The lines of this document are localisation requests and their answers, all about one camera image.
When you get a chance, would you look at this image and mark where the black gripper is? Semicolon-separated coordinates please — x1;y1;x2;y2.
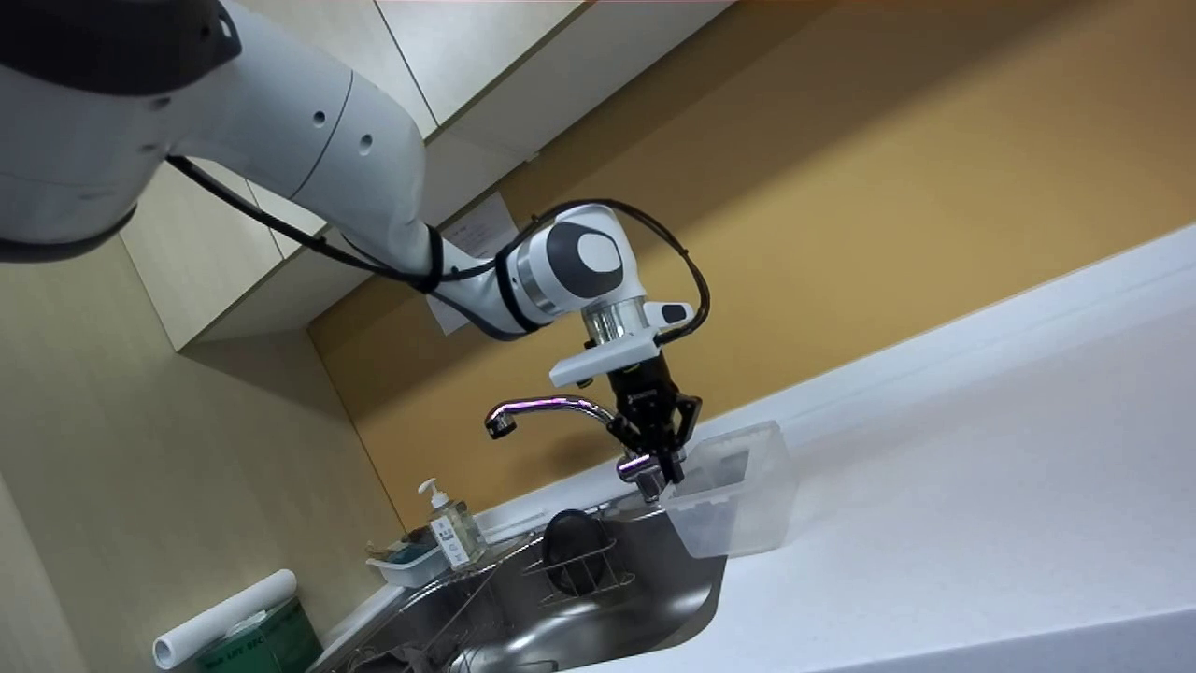
602;351;708;488

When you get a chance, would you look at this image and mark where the clear plastic container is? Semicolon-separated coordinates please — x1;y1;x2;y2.
659;417;805;562

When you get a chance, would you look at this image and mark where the chrome sink faucet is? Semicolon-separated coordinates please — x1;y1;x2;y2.
484;393;665;504

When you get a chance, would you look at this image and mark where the black round sink object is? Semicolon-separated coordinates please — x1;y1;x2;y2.
540;504;627;600

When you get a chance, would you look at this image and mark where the stainless steel sink basin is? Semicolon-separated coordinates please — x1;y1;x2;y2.
314;498;729;673

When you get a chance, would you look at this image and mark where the clear soap dispenser bottle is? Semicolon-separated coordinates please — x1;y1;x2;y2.
414;476;491;577

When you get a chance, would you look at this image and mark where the white soap dish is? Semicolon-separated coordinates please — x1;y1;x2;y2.
361;526;454;592

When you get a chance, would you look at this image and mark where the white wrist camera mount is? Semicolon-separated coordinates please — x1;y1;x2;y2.
545;295;695;393

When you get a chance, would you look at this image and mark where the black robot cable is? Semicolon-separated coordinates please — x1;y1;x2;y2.
166;150;718;351

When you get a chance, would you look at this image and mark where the metal wire sink rack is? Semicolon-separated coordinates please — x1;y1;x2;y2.
424;518;650;627

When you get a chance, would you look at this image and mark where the beige wall cabinet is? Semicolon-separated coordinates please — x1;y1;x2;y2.
120;0;740;356

